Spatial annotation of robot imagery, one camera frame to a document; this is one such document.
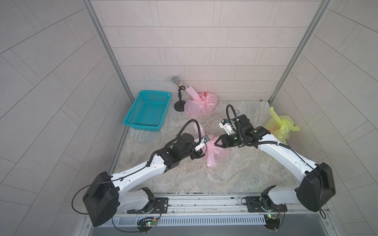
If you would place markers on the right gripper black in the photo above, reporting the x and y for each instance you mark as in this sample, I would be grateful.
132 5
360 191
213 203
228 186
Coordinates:
224 142

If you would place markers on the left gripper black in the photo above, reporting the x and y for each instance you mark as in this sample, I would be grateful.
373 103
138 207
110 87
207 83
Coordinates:
196 154

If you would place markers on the pink plastic bag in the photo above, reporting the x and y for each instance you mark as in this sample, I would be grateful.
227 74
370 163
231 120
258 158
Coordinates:
200 104
213 153

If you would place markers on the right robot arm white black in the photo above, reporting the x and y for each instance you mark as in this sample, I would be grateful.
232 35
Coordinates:
316 181

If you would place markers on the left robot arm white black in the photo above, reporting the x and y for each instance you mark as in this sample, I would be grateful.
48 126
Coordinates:
110 193

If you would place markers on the pink plastic bag back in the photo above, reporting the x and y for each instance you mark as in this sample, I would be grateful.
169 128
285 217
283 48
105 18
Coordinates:
200 104

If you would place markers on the yellow-green plastic bag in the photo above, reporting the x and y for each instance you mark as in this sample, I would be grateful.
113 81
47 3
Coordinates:
281 126

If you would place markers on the microphone on black stand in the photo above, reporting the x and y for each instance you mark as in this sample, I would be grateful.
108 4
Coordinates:
179 105

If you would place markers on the teal plastic basket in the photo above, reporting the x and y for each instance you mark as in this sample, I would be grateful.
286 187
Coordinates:
148 110

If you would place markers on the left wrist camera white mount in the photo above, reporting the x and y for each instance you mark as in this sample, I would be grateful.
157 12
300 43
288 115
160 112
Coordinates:
204 140

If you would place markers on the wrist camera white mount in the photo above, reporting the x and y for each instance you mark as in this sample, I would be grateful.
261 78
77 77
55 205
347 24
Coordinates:
227 126
204 140

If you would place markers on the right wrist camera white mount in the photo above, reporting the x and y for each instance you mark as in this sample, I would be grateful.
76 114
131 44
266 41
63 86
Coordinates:
227 126

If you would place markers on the aluminium rail frame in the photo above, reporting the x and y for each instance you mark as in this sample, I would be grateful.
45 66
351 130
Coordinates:
215 215

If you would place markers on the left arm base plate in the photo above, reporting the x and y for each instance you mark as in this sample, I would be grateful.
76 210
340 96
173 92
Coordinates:
159 205

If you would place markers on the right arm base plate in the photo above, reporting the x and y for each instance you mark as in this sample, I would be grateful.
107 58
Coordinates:
260 204

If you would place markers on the left circuit board with cables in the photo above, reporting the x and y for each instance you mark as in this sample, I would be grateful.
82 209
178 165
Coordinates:
146 224

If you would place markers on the circuit board with cables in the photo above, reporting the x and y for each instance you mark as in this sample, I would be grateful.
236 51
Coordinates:
272 222
146 224

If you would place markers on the right circuit board with cables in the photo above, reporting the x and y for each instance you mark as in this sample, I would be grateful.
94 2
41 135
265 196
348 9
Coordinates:
272 222

